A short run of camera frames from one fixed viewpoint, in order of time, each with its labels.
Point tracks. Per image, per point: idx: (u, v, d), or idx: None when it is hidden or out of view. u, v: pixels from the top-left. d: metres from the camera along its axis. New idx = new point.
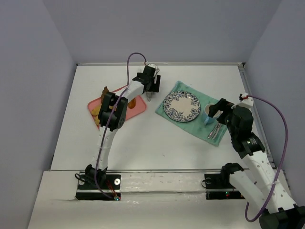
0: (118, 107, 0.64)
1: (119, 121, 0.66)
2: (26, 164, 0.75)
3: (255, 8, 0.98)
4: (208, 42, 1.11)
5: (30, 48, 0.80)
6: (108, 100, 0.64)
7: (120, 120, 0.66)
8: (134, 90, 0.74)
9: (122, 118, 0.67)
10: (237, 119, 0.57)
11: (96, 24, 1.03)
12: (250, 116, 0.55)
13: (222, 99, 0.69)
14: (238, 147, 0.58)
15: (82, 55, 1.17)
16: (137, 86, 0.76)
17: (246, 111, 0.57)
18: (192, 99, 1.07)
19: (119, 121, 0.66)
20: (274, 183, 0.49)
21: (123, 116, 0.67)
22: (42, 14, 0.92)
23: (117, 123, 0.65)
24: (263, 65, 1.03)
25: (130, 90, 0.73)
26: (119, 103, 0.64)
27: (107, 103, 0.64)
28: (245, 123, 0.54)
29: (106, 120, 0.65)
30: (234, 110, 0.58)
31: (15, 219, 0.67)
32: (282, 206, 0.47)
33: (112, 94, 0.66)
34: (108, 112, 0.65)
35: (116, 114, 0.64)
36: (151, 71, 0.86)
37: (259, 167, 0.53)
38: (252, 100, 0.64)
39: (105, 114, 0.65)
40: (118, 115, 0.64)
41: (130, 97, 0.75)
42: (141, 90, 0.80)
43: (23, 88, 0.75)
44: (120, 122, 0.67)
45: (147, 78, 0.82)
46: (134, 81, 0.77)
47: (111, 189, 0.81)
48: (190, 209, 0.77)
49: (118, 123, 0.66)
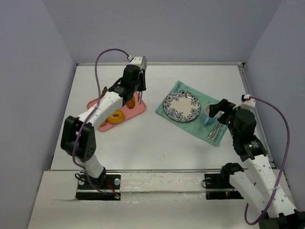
0: (82, 136, 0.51)
1: (87, 151, 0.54)
2: (26, 165, 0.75)
3: (256, 8, 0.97)
4: (209, 42, 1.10)
5: (29, 48, 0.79)
6: (70, 128, 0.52)
7: (87, 150, 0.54)
8: (106, 108, 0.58)
9: (91, 147, 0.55)
10: (240, 123, 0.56)
11: (96, 23, 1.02)
12: (253, 119, 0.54)
13: (223, 100, 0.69)
14: (240, 150, 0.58)
15: (81, 55, 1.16)
16: (111, 101, 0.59)
17: (249, 114, 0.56)
18: (192, 99, 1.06)
19: (86, 152, 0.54)
20: (275, 189, 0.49)
21: (92, 144, 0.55)
22: (41, 13, 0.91)
23: (85, 154, 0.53)
24: (264, 64, 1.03)
25: (101, 109, 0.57)
26: (83, 132, 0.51)
27: (70, 132, 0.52)
28: (248, 126, 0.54)
29: (71, 151, 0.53)
30: (236, 113, 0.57)
31: (15, 220, 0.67)
32: (283, 212, 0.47)
33: (76, 118, 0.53)
34: (71, 141, 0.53)
35: (82, 145, 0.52)
36: (133, 76, 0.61)
37: (261, 171, 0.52)
38: (255, 101, 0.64)
39: (68, 144, 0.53)
40: (83, 145, 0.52)
41: (103, 117, 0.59)
42: (121, 103, 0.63)
43: (23, 89, 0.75)
44: (88, 151, 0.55)
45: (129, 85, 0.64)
46: (110, 94, 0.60)
47: (111, 189, 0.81)
48: (190, 209, 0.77)
49: (86, 153, 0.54)
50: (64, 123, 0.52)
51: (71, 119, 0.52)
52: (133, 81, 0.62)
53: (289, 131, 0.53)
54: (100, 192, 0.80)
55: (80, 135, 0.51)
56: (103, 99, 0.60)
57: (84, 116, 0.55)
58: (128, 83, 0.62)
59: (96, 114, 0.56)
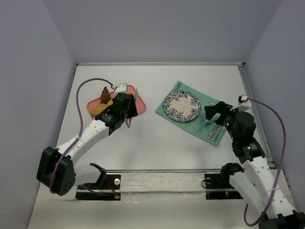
0: (58, 169, 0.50)
1: (64, 185, 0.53)
2: (26, 165, 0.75)
3: (256, 8, 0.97)
4: (209, 41, 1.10)
5: (29, 49, 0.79)
6: (47, 160, 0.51)
7: (64, 184, 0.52)
8: (88, 140, 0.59)
9: (69, 181, 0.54)
10: (239, 125, 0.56)
11: (96, 23, 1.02)
12: (253, 122, 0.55)
13: (220, 103, 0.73)
14: (239, 152, 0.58)
15: (82, 55, 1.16)
16: (95, 131, 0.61)
17: (249, 117, 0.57)
18: (192, 99, 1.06)
19: (63, 186, 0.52)
20: (273, 190, 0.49)
21: (70, 177, 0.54)
22: (41, 14, 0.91)
23: (61, 188, 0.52)
24: (264, 64, 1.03)
25: (83, 140, 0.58)
26: (60, 166, 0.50)
27: (47, 163, 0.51)
28: (247, 129, 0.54)
29: (47, 183, 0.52)
30: (236, 116, 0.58)
31: (15, 220, 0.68)
32: (281, 212, 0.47)
33: (55, 150, 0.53)
34: (48, 173, 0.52)
35: (58, 178, 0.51)
36: (123, 104, 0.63)
37: (259, 173, 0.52)
38: (251, 102, 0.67)
39: (45, 176, 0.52)
40: (59, 179, 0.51)
41: (85, 148, 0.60)
42: (107, 132, 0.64)
43: (23, 89, 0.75)
44: (67, 185, 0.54)
45: (116, 114, 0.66)
46: (95, 124, 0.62)
47: (111, 189, 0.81)
48: (190, 210, 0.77)
49: (62, 187, 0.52)
50: (42, 155, 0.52)
51: (49, 150, 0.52)
52: (122, 109, 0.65)
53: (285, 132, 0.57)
54: (92, 192, 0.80)
55: (56, 169, 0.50)
56: (86, 130, 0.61)
57: (65, 147, 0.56)
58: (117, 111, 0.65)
59: (77, 145, 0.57)
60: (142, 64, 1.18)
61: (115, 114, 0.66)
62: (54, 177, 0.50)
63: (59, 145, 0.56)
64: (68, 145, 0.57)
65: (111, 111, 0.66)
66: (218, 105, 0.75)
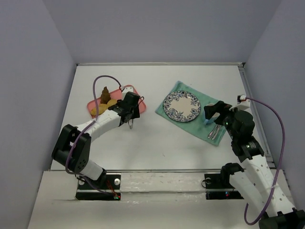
0: (76, 146, 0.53)
1: (79, 162, 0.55)
2: (26, 165, 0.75)
3: (256, 9, 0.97)
4: (208, 42, 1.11)
5: (29, 49, 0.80)
6: (66, 136, 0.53)
7: (80, 161, 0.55)
8: (104, 123, 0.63)
9: (83, 159, 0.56)
10: (238, 124, 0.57)
11: (96, 23, 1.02)
12: (252, 121, 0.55)
13: (219, 102, 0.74)
14: (238, 151, 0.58)
15: (82, 55, 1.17)
16: (110, 118, 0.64)
17: (248, 117, 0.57)
18: (192, 99, 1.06)
19: (78, 163, 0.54)
20: (273, 187, 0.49)
21: (86, 156, 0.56)
22: (42, 14, 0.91)
23: (76, 165, 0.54)
24: (263, 64, 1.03)
25: (99, 122, 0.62)
26: (79, 141, 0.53)
27: (66, 140, 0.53)
28: (246, 128, 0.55)
29: (62, 160, 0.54)
30: (236, 115, 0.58)
31: (15, 219, 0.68)
32: (281, 210, 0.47)
33: (73, 127, 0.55)
34: (65, 150, 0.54)
35: (75, 155, 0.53)
36: (134, 100, 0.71)
37: (259, 171, 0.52)
38: (250, 101, 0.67)
39: (61, 152, 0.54)
40: (76, 156, 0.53)
41: (100, 131, 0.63)
42: (118, 122, 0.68)
43: (24, 88, 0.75)
44: (81, 162, 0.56)
45: (126, 108, 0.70)
46: (109, 111, 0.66)
47: (111, 189, 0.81)
48: (190, 209, 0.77)
49: (77, 165, 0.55)
50: (61, 131, 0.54)
51: (69, 127, 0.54)
52: (132, 105, 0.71)
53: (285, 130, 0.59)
54: (101, 192, 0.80)
55: (76, 144, 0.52)
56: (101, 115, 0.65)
57: (83, 127, 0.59)
58: (127, 106, 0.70)
59: (95, 126, 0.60)
60: (143, 64, 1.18)
61: (125, 108, 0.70)
62: (72, 153, 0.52)
63: (77, 125, 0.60)
64: (86, 125, 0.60)
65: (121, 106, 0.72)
66: (217, 104, 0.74)
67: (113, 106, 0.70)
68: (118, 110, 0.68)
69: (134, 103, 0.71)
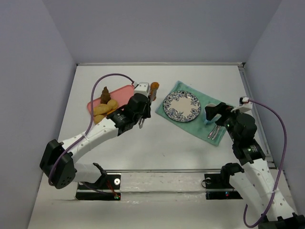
0: (58, 165, 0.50)
1: (62, 179, 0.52)
2: (26, 165, 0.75)
3: (257, 8, 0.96)
4: (209, 41, 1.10)
5: (29, 49, 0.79)
6: (50, 152, 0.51)
7: (63, 179, 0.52)
8: (94, 139, 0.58)
9: (68, 176, 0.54)
10: (240, 128, 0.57)
11: (96, 23, 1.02)
12: (253, 125, 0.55)
13: (221, 104, 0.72)
14: (239, 154, 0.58)
15: (82, 55, 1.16)
16: (103, 131, 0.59)
17: (249, 120, 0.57)
18: (192, 99, 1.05)
19: (61, 180, 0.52)
20: (273, 192, 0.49)
21: (69, 173, 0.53)
22: (41, 14, 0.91)
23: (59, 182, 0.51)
24: (264, 64, 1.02)
25: (88, 139, 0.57)
26: (60, 161, 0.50)
27: (50, 156, 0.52)
28: (248, 131, 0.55)
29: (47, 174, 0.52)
30: (238, 118, 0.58)
31: (15, 219, 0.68)
32: (281, 215, 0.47)
33: (59, 143, 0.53)
34: (49, 166, 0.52)
35: (57, 173, 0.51)
36: (138, 107, 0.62)
37: (259, 175, 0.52)
38: (252, 103, 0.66)
39: (46, 167, 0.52)
40: (57, 174, 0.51)
41: (90, 146, 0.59)
42: (116, 132, 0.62)
43: (23, 89, 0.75)
44: (66, 179, 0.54)
45: (128, 115, 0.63)
46: (105, 122, 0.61)
47: (111, 189, 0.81)
48: (190, 209, 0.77)
49: (60, 182, 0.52)
50: (47, 146, 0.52)
51: (53, 143, 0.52)
52: (136, 112, 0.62)
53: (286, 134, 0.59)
54: (98, 192, 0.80)
55: (56, 163, 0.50)
56: (94, 128, 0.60)
57: (68, 144, 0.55)
58: (131, 113, 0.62)
59: (82, 143, 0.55)
60: (142, 64, 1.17)
61: (127, 115, 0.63)
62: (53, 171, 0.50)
63: (64, 140, 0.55)
64: (73, 141, 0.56)
65: (124, 111, 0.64)
66: (218, 106, 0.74)
67: (114, 112, 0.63)
68: (118, 120, 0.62)
69: (138, 110, 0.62)
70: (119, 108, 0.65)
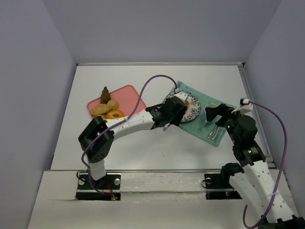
0: (99, 139, 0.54)
1: (96, 155, 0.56)
2: (26, 166, 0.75)
3: (257, 8, 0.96)
4: (209, 41, 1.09)
5: (29, 49, 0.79)
6: (94, 127, 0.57)
7: (98, 154, 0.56)
8: (134, 124, 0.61)
9: (102, 154, 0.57)
10: (241, 129, 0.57)
11: (95, 23, 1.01)
12: (254, 127, 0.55)
13: (221, 106, 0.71)
14: (239, 155, 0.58)
15: (81, 55, 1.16)
16: (142, 120, 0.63)
17: (250, 122, 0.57)
18: (192, 99, 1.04)
19: (96, 156, 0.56)
20: (274, 194, 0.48)
21: (104, 151, 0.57)
22: (41, 13, 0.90)
23: (93, 156, 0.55)
24: (264, 64, 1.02)
25: (129, 123, 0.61)
26: (101, 137, 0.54)
27: (93, 130, 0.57)
28: (249, 133, 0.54)
29: (85, 147, 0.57)
30: (238, 119, 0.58)
31: (15, 220, 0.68)
32: (281, 217, 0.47)
33: (103, 120, 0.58)
34: (88, 139, 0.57)
35: (95, 147, 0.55)
36: (175, 108, 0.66)
37: (259, 177, 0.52)
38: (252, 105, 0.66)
39: (86, 139, 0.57)
40: (96, 149, 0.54)
41: (127, 131, 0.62)
42: (150, 126, 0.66)
43: (23, 89, 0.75)
44: (98, 157, 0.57)
45: (165, 113, 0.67)
46: (145, 115, 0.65)
47: (109, 189, 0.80)
48: (190, 209, 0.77)
49: (95, 157, 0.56)
50: (92, 121, 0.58)
51: (99, 119, 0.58)
52: (172, 112, 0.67)
53: (286, 135, 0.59)
54: (98, 192, 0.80)
55: (98, 138, 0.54)
56: (135, 116, 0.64)
57: (112, 123, 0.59)
58: (167, 111, 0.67)
59: (123, 126, 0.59)
60: (142, 64, 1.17)
61: (164, 112, 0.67)
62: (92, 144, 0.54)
63: (108, 119, 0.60)
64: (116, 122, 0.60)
65: (161, 109, 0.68)
66: (219, 107, 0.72)
67: (152, 108, 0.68)
68: (155, 115, 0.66)
69: (175, 111, 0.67)
70: (156, 105, 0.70)
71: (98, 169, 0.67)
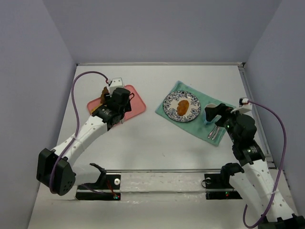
0: (55, 172, 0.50)
1: (64, 185, 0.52)
2: (26, 166, 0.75)
3: (257, 8, 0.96)
4: (209, 41, 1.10)
5: (28, 49, 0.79)
6: (45, 161, 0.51)
7: (64, 185, 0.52)
8: (85, 138, 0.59)
9: (69, 181, 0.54)
10: (240, 128, 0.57)
11: (96, 23, 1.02)
12: (253, 126, 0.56)
13: (221, 105, 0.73)
14: (239, 155, 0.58)
15: (81, 54, 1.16)
16: (92, 129, 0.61)
17: (250, 121, 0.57)
18: (192, 99, 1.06)
19: (63, 186, 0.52)
20: (273, 193, 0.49)
21: (69, 178, 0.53)
22: (41, 13, 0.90)
23: (60, 189, 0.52)
24: (264, 64, 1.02)
25: (80, 140, 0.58)
26: (56, 168, 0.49)
27: (45, 165, 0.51)
28: (248, 132, 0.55)
29: (47, 184, 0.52)
30: (238, 119, 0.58)
31: (15, 220, 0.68)
32: (281, 216, 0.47)
33: (51, 152, 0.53)
34: (47, 175, 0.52)
35: (57, 181, 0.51)
36: (122, 98, 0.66)
37: (259, 176, 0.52)
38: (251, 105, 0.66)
39: (44, 177, 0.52)
40: (58, 182, 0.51)
41: (83, 147, 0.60)
42: (105, 128, 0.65)
43: (23, 89, 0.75)
44: (67, 185, 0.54)
45: (114, 108, 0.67)
46: (93, 120, 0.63)
47: (110, 189, 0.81)
48: (190, 210, 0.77)
49: (62, 188, 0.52)
50: (39, 157, 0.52)
51: (45, 152, 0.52)
52: (120, 104, 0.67)
53: (286, 135, 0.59)
54: (96, 192, 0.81)
55: (54, 171, 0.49)
56: (82, 128, 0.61)
57: (61, 149, 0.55)
58: (116, 106, 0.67)
59: (75, 145, 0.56)
60: (142, 64, 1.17)
61: (113, 108, 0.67)
62: (52, 180, 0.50)
63: (56, 147, 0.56)
64: (66, 145, 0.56)
65: (109, 106, 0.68)
66: (218, 107, 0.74)
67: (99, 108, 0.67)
68: (104, 115, 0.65)
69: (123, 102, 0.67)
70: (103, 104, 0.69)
71: (87, 176, 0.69)
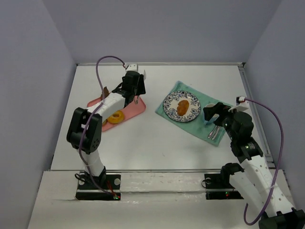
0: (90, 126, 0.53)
1: (94, 142, 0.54)
2: (26, 164, 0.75)
3: (255, 9, 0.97)
4: (209, 41, 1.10)
5: (28, 48, 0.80)
6: (79, 118, 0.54)
7: (94, 142, 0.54)
8: (112, 104, 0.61)
9: (97, 140, 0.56)
10: (238, 125, 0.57)
11: (96, 24, 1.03)
12: (250, 122, 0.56)
13: (218, 104, 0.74)
14: (238, 151, 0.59)
15: (82, 55, 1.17)
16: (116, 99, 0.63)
17: (248, 117, 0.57)
18: (192, 99, 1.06)
19: (93, 144, 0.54)
20: (272, 187, 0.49)
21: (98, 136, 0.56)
22: (42, 14, 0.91)
23: (90, 146, 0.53)
24: (263, 64, 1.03)
25: (107, 104, 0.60)
26: (91, 121, 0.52)
27: (78, 122, 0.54)
28: (245, 129, 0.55)
29: (77, 142, 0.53)
30: (235, 116, 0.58)
31: (15, 219, 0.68)
32: (280, 210, 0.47)
33: (84, 110, 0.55)
34: (78, 132, 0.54)
35: (89, 135, 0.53)
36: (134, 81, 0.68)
37: (258, 171, 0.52)
38: (249, 103, 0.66)
39: (75, 134, 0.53)
40: (90, 136, 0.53)
41: (108, 112, 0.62)
42: (124, 103, 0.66)
43: (23, 88, 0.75)
44: (95, 145, 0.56)
45: (128, 88, 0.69)
46: (114, 94, 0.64)
47: (110, 189, 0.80)
48: (190, 209, 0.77)
49: (92, 145, 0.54)
50: (73, 115, 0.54)
51: (79, 109, 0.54)
52: (133, 85, 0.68)
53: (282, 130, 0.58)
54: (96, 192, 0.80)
55: (88, 124, 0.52)
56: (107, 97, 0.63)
57: (92, 109, 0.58)
58: (129, 88, 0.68)
59: (104, 108, 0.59)
60: (143, 64, 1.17)
61: (127, 89, 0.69)
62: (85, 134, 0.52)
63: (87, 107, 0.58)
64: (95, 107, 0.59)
65: (123, 88, 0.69)
66: (216, 105, 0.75)
67: (116, 90, 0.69)
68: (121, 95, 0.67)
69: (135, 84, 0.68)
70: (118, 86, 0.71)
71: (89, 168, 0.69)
